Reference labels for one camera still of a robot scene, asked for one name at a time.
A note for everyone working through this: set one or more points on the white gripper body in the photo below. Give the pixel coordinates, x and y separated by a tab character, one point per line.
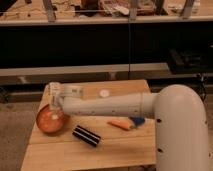
57	92

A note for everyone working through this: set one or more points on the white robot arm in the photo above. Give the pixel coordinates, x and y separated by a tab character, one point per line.
181	130

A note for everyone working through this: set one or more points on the orange ceramic bowl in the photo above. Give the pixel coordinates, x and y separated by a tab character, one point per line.
45	122

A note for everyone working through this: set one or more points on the small white round disc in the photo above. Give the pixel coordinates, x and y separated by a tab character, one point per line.
104	93

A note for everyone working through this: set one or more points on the black striped rectangular box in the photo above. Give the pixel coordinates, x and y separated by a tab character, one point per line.
86	135

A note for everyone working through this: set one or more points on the orange carrot toy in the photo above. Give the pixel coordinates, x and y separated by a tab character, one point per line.
120	124

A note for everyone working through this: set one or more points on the blue toy object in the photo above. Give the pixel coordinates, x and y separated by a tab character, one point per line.
137	121

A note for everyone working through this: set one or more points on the wooden table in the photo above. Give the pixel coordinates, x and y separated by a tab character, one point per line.
64	152

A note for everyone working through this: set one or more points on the long metal shelf rack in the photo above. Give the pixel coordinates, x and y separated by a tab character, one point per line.
46	39

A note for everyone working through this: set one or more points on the black equipment on shelf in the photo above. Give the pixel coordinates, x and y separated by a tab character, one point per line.
190	61

